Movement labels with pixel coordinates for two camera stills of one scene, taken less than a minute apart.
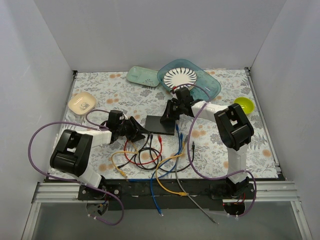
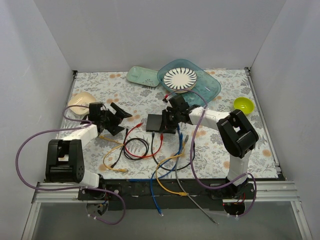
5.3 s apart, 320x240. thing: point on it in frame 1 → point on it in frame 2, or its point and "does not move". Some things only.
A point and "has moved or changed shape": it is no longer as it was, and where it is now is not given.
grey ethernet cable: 183,187 does not move
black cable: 156,166 has moved or changed shape
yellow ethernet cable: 136,152 → 122,170
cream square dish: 81,103 does not move
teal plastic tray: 204,80 does not move
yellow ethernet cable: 179,193 does not move
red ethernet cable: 160,142 has moved or changed shape
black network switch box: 153,124 does not move
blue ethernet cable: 158,169 does not move
